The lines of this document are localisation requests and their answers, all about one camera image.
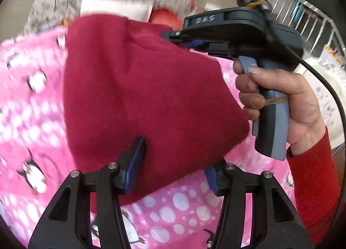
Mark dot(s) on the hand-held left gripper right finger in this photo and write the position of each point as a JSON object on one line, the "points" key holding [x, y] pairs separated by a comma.
{"points": [[210, 176]]}

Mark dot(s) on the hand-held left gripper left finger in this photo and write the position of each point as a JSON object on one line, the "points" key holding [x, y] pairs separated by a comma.
{"points": [[135, 157]]}

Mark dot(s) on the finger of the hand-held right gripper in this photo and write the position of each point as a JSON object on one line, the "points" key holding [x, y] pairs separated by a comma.
{"points": [[193, 43], [219, 54]]}

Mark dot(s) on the maroon fleece garment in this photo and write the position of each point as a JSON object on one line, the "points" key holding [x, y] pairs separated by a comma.
{"points": [[140, 89]]}

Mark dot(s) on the person's right forearm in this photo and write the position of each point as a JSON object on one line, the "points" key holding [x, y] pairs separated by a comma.
{"points": [[316, 178]]}

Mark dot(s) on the person's right hand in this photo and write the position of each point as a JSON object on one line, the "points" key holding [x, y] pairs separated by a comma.
{"points": [[300, 97]]}

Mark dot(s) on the red embroidered cushion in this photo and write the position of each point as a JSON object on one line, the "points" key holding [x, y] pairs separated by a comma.
{"points": [[165, 16]]}

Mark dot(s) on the metal railing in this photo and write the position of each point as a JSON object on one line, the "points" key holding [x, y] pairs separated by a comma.
{"points": [[310, 22]]}

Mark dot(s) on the white pillow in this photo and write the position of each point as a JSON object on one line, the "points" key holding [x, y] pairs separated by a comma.
{"points": [[116, 7]]}

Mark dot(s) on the white printed cloth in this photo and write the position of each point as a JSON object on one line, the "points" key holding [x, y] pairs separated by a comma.
{"points": [[336, 69]]}

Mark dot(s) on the pink penguin print blanket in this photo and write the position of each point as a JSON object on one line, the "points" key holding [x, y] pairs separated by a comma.
{"points": [[35, 119]]}

